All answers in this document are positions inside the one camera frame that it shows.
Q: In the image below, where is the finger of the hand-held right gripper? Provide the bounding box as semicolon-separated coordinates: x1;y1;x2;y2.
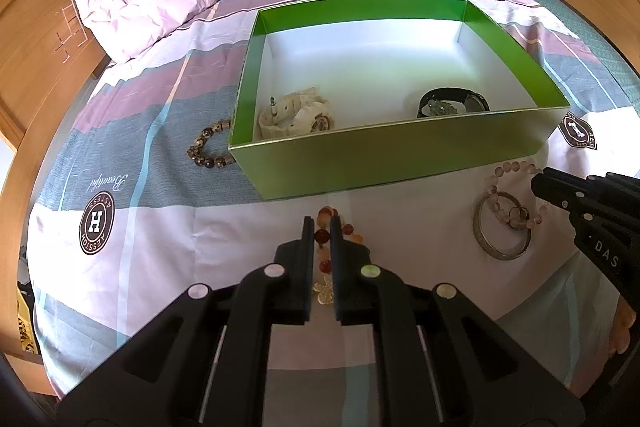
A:
542;168;640;204
531;173;592;219

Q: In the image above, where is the brown beaded bracelet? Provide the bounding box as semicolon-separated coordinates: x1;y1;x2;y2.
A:
186;118;237;168

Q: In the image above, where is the pink beaded bracelet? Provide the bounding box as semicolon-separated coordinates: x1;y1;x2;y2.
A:
482;161;551;229

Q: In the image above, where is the silver bangle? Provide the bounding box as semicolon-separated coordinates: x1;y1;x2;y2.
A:
472;191;533;262

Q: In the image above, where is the wooden headboard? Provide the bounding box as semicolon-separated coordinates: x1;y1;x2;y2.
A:
0;0;118;403

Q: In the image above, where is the orange beaded bracelet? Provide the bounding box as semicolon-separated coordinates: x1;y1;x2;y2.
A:
312;206;366;308

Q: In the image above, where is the black wristwatch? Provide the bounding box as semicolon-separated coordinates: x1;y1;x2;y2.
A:
416;87;491;118

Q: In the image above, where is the yellow black bag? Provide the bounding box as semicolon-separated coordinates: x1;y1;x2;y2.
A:
15;287;41;355

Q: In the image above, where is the person's right hand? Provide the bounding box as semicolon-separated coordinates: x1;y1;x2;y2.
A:
614;294;640;358

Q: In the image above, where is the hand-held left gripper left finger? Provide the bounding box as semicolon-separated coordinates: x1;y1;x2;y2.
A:
55;216;316;427

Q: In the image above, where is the patchwork printed blanket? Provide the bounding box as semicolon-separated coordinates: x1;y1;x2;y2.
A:
27;0;640;427

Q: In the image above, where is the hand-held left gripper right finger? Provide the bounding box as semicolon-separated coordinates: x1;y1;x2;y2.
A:
329;214;586;427

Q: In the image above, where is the green cardboard box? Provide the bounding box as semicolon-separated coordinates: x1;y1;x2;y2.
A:
228;0;572;202

